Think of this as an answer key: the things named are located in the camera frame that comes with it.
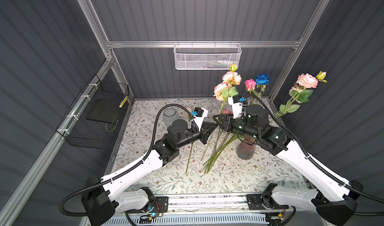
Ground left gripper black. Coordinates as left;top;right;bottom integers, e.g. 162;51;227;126
175;121;217;151

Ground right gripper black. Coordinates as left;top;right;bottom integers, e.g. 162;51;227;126
212;112;257;140

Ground pink ribbed glass vase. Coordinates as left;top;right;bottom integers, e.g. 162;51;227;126
236;135;257;160

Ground magenta pink artificial rose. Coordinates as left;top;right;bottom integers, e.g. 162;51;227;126
245;79;257;96

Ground blue artificial rose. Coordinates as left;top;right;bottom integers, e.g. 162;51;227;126
255;74;270;95

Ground pale pink carnation spray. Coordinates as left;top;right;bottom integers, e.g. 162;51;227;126
275;71;327;118

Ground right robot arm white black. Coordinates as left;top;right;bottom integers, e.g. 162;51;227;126
213;104;358;226

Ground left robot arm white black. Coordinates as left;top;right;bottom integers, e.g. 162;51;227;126
81;119;218;226

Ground clear ribbed glass vase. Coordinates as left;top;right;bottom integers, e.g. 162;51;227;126
163;107;180;128

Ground bunch of artificial roses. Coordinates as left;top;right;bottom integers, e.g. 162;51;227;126
184;108;241;176

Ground items in white basket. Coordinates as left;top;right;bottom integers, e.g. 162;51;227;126
197;60;237;69

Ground yellow item in black basket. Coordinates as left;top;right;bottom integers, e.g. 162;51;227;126
119;97;128;108

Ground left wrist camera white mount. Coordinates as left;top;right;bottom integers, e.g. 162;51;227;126
191;107;208;132

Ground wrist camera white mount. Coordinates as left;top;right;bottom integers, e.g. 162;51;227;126
228;95;245;119
191;107;208;132

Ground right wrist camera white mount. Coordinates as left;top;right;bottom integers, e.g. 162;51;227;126
228;95;245;119

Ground white wire mesh basket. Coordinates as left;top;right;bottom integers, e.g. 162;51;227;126
173;43;242;70

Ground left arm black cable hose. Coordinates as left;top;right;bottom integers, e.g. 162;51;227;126
58;103;199;218

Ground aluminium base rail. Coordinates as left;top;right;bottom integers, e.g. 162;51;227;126
86;192;331;218

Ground black wire basket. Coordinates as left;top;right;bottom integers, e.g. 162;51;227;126
57;76;130;149

